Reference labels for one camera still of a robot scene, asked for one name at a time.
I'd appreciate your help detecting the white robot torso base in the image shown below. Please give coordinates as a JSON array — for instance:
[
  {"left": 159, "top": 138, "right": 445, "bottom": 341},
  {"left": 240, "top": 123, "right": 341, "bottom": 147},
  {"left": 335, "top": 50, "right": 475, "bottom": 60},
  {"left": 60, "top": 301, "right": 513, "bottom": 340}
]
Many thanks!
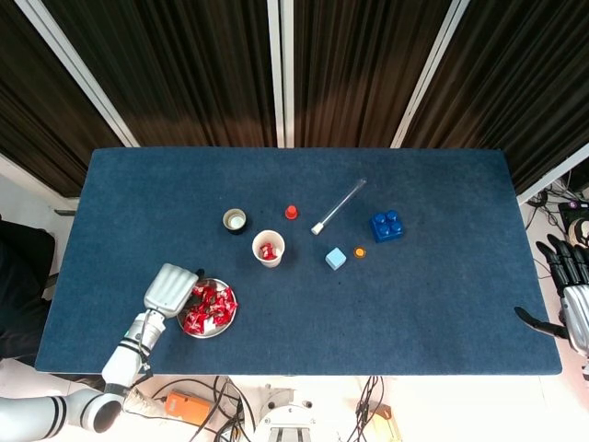
[{"left": 251, "top": 385, "right": 323, "bottom": 442}]

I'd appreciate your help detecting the light blue cube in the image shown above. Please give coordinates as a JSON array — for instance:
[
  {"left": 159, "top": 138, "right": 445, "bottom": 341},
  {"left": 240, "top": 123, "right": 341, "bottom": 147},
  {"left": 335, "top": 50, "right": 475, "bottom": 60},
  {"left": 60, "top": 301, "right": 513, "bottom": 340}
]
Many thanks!
[{"left": 324, "top": 246, "right": 347, "bottom": 272}]

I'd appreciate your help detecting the dark brown curtain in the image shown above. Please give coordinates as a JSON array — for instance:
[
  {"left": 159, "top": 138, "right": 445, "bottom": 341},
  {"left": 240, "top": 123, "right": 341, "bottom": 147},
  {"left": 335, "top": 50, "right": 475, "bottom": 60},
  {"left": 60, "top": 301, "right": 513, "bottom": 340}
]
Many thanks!
[
  {"left": 0, "top": 0, "right": 125, "bottom": 199},
  {"left": 404, "top": 0, "right": 589, "bottom": 194},
  {"left": 40, "top": 0, "right": 277, "bottom": 148},
  {"left": 293, "top": 0, "right": 446, "bottom": 148}
]

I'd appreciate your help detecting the beige round object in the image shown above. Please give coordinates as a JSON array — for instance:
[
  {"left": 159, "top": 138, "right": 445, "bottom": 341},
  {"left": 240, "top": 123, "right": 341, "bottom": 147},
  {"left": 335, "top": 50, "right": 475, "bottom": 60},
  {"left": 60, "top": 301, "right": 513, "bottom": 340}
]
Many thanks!
[{"left": 568, "top": 215, "right": 589, "bottom": 250}]

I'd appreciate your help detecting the white sneaker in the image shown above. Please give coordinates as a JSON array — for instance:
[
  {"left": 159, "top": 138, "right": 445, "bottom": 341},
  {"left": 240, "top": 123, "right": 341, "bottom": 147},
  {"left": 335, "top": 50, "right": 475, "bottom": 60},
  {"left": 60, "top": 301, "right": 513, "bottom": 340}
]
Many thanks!
[{"left": 122, "top": 385, "right": 169, "bottom": 419}]

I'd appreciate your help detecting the orange electronic device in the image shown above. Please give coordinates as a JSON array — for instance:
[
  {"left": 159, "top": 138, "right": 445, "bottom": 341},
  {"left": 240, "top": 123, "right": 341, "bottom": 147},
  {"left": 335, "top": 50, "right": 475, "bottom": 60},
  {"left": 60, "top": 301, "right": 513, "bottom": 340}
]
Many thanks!
[{"left": 164, "top": 390, "right": 214, "bottom": 427}]

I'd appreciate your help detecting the glass test tube white stopper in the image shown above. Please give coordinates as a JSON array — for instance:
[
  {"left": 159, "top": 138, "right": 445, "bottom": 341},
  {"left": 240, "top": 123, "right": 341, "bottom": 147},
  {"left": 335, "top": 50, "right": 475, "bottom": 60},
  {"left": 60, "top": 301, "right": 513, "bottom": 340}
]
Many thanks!
[{"left": 310, "top": 178, "right": 368, "bottom": 237}]

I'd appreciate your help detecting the black electronic device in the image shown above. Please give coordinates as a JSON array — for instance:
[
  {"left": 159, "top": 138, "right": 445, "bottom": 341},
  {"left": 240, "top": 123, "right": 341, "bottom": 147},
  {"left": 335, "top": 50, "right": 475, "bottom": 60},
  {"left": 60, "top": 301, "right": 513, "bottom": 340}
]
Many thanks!
[{"left": 558, "top": 200, "right": 589, "bottom": 227}]

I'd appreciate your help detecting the white paper cup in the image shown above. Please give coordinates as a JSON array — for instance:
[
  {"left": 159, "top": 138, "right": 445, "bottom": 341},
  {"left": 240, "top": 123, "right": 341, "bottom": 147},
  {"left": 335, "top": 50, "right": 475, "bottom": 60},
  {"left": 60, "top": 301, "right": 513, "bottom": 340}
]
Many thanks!
[{"left": 251, "top": 229, "right": 287, "bottom": 269}]

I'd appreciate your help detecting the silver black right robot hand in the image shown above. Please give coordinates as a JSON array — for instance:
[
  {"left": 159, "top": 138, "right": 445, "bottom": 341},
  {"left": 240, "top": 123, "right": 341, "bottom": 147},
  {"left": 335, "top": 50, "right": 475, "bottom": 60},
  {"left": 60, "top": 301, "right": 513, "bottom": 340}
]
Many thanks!
[{"left": 514, "top": 233, "right": 589, "bottom": 356}]

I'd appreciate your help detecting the blue building block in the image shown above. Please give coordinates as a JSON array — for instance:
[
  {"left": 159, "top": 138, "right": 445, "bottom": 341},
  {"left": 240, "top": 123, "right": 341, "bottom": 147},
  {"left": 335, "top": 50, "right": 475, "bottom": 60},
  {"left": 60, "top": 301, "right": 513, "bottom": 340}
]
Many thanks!
[{"left": 368, "top": 209, "right": 406, "bottom": 244}]

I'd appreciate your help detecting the white partition frame post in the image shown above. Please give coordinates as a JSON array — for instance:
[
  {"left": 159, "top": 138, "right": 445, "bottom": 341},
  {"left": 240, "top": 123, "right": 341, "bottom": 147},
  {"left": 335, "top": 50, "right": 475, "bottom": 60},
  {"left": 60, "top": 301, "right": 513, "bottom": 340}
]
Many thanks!
[
  {"left": 515, "top": 141, "right": 589, "bottom": 206},
  {"left": 280, "top": 0, "right": 296, "bottom": 148},
  {"left": 13, "top": 0, "right": 140, "bottom": 148},
  {"left": 266, "top": 0, "right": 286, "bottom": 148},
  {"left": 390, "top": 0, "right": 470, "bottom": 148}
]

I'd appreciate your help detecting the person in black clothes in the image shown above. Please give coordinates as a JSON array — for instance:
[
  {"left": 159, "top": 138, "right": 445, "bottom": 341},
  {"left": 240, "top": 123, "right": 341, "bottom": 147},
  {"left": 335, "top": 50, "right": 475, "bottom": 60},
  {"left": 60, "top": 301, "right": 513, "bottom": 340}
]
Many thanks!
[{"left": 0, "top": 219, "right": 60, "bottom": 366}]

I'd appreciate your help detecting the silver metal plate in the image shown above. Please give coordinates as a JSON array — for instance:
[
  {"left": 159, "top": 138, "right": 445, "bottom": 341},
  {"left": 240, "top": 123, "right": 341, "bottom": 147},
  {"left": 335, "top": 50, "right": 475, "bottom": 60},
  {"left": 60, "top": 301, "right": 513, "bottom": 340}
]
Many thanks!
[{"left": 177, "top": 277, "right": 239, "bottom": 340}]

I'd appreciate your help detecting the blue table cloth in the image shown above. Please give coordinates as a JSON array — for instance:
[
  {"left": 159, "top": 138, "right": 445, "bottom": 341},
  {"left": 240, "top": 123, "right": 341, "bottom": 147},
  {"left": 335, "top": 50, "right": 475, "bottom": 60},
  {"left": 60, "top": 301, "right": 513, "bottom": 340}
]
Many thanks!
[{"left": 34, "top": 146, "right": 565, "bottom": 378}]

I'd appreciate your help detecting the tan wooden block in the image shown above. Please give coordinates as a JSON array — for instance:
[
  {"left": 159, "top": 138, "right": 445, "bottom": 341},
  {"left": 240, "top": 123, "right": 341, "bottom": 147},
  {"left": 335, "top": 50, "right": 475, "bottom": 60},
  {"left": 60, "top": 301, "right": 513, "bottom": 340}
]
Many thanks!
[{"left": 367, "top": 401, "right": 402, "bottom": 442}]

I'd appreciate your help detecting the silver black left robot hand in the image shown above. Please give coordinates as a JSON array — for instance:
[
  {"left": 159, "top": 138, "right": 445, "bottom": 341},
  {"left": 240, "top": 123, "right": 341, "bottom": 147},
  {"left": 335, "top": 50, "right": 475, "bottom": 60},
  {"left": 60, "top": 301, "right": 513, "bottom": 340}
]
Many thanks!
[{"left": 143, "top": 262, "right": 207, "bottom": 320}]

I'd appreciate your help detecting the black cable bundle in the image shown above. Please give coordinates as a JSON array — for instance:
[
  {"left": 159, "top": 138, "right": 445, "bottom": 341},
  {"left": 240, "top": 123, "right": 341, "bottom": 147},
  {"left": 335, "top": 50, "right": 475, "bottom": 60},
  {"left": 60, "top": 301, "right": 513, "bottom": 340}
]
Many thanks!
[
  {"left": 347, "top": 375, "right": 386, "bottom": 442},
  {"left": 145, "top": 375, "right": 254, "bottom": 442},
  {"left": 524, "top": 177, "right": 589, "bottom": 277}
]

